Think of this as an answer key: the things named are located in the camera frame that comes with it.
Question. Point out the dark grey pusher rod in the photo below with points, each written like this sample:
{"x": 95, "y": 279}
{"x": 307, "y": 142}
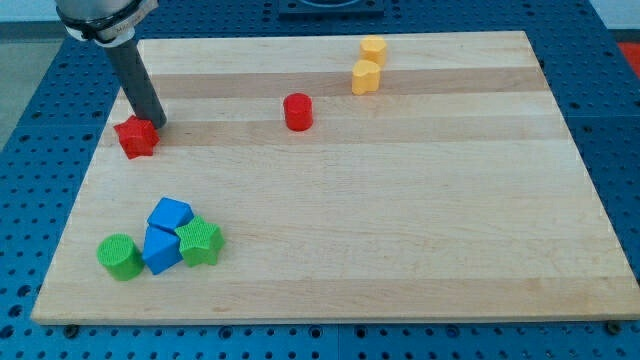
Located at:
{"x": 135, "y": 82}

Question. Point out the red star block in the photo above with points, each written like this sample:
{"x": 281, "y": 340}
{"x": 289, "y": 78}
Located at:
{"x": 137, "y": 137}

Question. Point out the green star block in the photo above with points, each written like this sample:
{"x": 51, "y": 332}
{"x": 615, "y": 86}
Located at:
{"x": 200, "y": 242}

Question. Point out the blue cube block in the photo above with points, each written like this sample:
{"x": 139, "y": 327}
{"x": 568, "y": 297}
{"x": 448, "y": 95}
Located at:
{"x": 169, "y": 214}

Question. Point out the red cylinder block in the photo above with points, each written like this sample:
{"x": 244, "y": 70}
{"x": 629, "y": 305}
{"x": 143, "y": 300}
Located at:
{"x": 298, "y": 111}

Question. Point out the blue triangle block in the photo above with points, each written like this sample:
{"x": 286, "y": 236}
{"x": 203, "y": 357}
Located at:
{"x": 161, "y": 250}

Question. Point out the green cylinder block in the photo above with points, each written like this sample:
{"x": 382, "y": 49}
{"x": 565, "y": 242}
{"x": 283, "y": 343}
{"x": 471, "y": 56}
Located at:
{"x": 120, "y": 257}

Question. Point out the yellow heart block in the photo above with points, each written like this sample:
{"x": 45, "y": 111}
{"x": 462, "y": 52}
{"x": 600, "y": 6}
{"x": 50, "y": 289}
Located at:
{"x": 366, "y": 76}

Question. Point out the yellow hexagon block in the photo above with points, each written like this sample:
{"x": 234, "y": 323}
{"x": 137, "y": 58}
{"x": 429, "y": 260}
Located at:
{"x": 373, "y": 48}

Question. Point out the wooden board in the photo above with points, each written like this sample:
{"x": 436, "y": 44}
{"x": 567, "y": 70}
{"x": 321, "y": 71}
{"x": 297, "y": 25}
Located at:
{"x": 454, "y": 193}

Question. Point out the red object at right edge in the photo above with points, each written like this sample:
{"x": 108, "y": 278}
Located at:
{"x": 631, "y": 52}

